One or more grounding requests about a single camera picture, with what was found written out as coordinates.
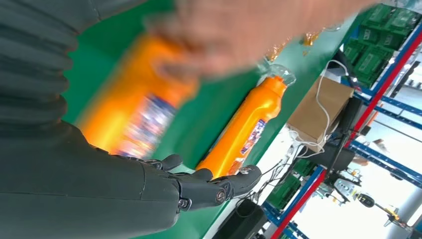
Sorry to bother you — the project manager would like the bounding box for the green plastic crate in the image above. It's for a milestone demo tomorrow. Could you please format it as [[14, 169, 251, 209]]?
[[361, 3, 393, 29], [266, 173, 302, 212], [384, 8, 421, 50], [353, 44, 395, 87], [342, 39, 363, 65]]

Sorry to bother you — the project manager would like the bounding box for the black cable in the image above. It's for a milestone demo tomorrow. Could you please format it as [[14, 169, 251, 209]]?
[[235, 158, 298, 219]]

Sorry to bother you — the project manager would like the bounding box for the white table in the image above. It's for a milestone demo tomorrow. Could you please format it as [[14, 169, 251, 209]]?
[[203, 125, 309, 239]]

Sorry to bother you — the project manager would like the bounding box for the brown cardboard box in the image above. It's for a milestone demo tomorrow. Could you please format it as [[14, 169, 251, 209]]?
[[287, 76, 355, 154]]

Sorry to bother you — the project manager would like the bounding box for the yellow taped cardboard sheet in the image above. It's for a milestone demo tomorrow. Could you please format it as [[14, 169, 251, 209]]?
[[263, 28, 327, 63]]

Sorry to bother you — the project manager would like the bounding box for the blue and red shelf rack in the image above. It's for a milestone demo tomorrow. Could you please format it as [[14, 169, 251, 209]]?
[[262, 3, 422, 239]]

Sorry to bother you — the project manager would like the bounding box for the grey machine with buttons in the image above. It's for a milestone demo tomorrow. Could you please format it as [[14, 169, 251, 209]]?
[[333, 178, 356, 199]]

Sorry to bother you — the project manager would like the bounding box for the black round device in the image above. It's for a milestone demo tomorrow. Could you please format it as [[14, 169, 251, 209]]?
[[357, 193, 376, 209]]

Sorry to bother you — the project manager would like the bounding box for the white cable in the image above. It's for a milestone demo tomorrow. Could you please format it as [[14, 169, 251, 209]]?
[[288, 59, 350, 159]]

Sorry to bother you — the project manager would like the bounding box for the person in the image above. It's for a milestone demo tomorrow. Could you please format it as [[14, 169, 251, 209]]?
[[307, 140, 367, 174]]

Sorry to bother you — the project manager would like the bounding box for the yellow and black tool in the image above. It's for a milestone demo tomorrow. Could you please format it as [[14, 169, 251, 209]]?
[[376, 203, 410, 228]]

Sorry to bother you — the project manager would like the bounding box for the green table mat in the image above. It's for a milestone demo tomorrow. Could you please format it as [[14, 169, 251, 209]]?
[[61, 0, 360, 239]]

